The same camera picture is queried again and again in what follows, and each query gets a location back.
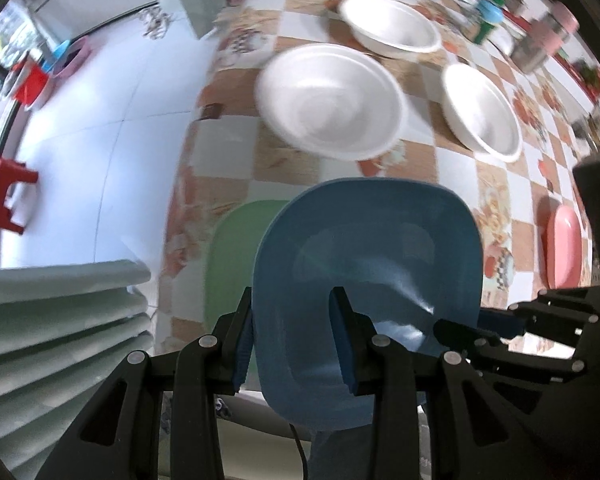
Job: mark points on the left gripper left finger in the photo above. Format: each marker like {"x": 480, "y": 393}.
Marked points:
{"x": 116, "y": 434}

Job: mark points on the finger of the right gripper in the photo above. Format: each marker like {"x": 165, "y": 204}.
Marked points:
{"x": 555, "y": 314}
{"x": 484, "y": 351}

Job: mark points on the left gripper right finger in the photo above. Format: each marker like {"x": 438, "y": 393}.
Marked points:
{"x": 373, "y": 364}

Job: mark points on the pink square plate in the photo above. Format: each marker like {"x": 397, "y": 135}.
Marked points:
{"x": 563, "y": 248}

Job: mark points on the blue square plate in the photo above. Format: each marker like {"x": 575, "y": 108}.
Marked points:
{"x": 407, "y": 254}

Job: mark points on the large white bowl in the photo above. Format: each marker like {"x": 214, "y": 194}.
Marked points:
{"x": 478, "y": 113}

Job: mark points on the green radiator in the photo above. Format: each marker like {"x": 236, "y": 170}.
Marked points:
{"x": 63, "y": 330}

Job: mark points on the green square plate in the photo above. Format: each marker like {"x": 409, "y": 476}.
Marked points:
{"x": 229, "y": 272}

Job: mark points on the steel cup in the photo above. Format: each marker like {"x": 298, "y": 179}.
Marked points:
{"x": 544, "y": 38}

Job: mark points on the red tray with clutter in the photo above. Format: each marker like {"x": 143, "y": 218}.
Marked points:
{"x": 577, "y": 70}

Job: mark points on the red plastic stool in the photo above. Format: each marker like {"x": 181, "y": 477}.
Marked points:
{"x": 12, "y": 172}

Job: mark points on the green blue lidded jar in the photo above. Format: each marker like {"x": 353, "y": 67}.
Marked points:
{"x": 484, "y": 17}

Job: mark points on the checkered tablecloth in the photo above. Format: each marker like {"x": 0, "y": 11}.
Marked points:
{"x": 233, "y": 158}

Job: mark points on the red bucket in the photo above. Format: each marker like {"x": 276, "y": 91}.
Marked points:
{"x": 32, "y": 86}

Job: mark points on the pink basin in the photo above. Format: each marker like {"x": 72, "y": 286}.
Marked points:
{"x": 73, "y": 58}

